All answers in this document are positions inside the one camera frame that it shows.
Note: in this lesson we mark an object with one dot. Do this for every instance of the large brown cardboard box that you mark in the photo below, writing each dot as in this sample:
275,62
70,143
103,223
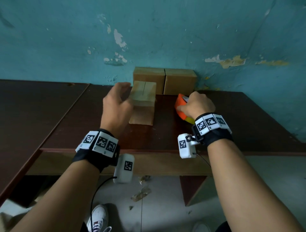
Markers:
149,76

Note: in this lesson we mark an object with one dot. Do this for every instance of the crumpled clear plastic scrap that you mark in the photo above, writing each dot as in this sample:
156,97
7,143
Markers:
141,194

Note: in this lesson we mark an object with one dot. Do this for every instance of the person's right forearm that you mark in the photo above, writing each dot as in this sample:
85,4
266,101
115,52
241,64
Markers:
246,191

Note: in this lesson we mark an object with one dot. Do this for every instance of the person's left hand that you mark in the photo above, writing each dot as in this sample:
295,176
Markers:
116,112

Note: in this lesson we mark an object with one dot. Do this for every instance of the white left shoe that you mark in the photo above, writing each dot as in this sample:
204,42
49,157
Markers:
99,215

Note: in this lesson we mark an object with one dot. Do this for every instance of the small brown cardboard box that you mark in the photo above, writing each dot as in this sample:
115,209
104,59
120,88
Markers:
180,82

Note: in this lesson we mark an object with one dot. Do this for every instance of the yellowish clear tape roll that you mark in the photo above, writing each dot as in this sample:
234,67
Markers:
190,120

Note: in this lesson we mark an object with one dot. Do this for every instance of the dark brown wooden desk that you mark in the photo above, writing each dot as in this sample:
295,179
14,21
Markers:
31,114

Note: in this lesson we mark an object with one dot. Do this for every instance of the black trousers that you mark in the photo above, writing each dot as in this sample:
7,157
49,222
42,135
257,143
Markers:
223,227

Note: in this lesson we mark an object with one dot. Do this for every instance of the orange tape dispenser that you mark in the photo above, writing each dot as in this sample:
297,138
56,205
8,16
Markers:
179,101

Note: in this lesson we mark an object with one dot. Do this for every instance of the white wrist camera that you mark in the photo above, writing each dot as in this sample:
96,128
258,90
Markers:
186,153
124,175

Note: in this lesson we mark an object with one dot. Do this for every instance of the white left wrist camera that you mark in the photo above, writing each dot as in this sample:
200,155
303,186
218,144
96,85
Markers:
124,175

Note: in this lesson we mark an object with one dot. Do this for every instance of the dark brown wooden table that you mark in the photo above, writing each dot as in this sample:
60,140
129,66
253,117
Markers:
251,129

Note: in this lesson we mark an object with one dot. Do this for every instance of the cardboard box with dark edge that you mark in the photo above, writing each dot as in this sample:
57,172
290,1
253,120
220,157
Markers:
143,112

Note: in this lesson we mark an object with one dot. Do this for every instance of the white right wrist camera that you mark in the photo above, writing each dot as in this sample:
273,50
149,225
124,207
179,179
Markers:
186,153

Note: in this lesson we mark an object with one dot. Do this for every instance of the person's right hand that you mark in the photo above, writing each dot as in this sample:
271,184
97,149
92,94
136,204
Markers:
198,105

